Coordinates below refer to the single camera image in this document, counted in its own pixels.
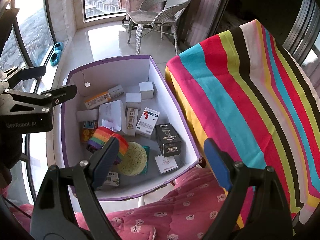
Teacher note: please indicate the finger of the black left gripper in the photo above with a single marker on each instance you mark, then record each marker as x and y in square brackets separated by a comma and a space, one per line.
[15, 75]
[59, 95]

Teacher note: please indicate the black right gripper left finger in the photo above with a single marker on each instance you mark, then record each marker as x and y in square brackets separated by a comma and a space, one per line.
[53, 215]

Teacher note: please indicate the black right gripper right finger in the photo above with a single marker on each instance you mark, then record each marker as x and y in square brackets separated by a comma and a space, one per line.
[269, 216]

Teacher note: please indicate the orange white box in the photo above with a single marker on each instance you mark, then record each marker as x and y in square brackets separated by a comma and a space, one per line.
[97, 100]

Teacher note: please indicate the clear plastic white box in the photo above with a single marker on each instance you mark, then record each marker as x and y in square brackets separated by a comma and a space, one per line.
[87, 115]

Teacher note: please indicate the white pink large box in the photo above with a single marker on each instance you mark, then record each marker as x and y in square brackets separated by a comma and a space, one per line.
[112, 116]

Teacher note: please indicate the rainbow striped band roll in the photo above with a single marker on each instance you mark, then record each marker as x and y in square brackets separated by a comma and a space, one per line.
[101, 136]

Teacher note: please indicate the small white square box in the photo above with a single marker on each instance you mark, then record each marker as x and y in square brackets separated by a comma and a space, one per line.
[133, 100]

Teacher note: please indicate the yellow round sponge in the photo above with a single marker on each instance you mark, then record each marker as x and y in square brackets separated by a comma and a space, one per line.
[134, 160]

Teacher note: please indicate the teal foil packet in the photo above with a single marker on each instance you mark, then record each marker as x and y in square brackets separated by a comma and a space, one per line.
[147, 150]

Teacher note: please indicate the black printed razor box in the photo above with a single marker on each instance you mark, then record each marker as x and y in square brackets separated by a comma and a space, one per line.
[168, 140]

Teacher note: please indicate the teal slipper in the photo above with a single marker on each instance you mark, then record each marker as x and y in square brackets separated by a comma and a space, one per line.
[58, 46]
[55, 58]

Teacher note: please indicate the orange blue cartoon box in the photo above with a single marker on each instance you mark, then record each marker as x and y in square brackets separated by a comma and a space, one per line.
[87, 130]

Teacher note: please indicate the white green small box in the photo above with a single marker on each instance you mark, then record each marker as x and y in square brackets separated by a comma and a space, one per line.
[112, 179]

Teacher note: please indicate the white grey label box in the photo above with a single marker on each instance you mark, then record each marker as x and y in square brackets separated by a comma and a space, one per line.
[116, 91]

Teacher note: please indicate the purple white storage box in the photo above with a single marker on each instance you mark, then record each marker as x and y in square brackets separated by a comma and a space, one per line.
[128, 72]

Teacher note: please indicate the white brown text box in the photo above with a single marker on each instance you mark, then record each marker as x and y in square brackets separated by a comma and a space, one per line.
[131, 121]

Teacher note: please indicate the pink floral pyjama clothing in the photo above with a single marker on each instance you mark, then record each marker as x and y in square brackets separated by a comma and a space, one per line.
[186, 212]

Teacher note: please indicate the white red heart medicine box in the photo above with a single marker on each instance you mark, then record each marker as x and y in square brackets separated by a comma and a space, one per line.
[147, 122]

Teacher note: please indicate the white pink logo box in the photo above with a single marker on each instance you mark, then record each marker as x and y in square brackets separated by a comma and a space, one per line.
[165, 164]

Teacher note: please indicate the white wicker chair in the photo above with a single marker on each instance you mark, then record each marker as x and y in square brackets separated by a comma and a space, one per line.
[158, 14]

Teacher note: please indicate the colourful striped cloth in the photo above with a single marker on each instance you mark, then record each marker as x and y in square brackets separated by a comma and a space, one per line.
[242, 89]

